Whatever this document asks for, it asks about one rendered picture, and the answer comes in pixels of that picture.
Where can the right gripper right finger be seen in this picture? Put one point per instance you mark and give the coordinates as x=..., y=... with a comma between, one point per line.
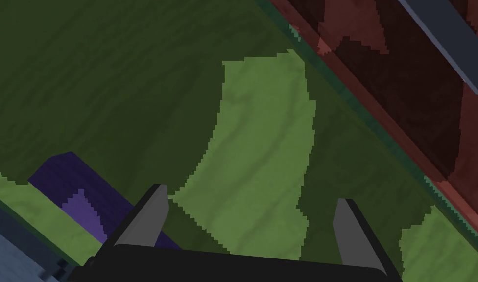
x=354, y=239

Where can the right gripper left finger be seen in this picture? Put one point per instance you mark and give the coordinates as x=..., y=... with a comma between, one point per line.
x=145, y=221

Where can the purple book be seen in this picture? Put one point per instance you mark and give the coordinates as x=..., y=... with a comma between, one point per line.
x=80, y=192

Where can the grey bar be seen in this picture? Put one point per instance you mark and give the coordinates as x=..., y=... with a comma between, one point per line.
x=444, y=41

